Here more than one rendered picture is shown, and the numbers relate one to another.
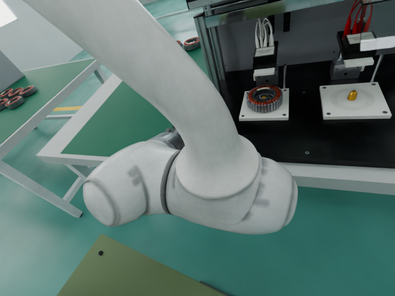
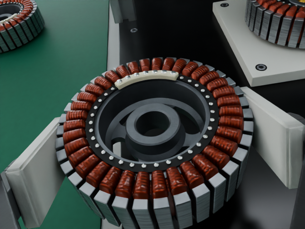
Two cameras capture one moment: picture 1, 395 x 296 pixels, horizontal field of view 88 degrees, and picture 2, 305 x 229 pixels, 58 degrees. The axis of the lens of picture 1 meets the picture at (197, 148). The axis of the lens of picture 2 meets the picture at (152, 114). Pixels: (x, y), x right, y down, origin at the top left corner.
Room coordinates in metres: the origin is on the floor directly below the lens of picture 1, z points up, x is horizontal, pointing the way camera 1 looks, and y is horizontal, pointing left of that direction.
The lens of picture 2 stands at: (0.39, 0.01, 0.95)
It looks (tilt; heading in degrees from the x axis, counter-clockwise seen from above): 47 degrees down; 330
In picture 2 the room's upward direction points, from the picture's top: 11 degrees counter-clockwise
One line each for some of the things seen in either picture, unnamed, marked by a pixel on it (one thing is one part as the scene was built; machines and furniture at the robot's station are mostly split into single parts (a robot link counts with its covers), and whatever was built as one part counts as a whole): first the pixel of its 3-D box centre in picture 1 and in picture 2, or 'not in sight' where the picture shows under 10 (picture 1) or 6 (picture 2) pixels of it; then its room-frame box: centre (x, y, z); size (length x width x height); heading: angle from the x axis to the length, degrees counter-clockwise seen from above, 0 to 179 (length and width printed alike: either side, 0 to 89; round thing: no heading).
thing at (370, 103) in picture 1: (351, 100); not in sight; (0.39, -0.47, 0.78); 0.15 x 0.15 x 0.01; 57
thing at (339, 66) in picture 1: (345, 67); not in sight; (0.51, -0.55, 0.80); 0.07 x 0.05 x 0.06; 57
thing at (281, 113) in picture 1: (264, 104); (297, 27); (0.52, -0.27, 0.78); 0.15 x 0.15 x 0.01; 57
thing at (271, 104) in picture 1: (264, 98); (303, 5); (0.52, -0.27, 0.80); 0.11 x 0.11 x 0.04
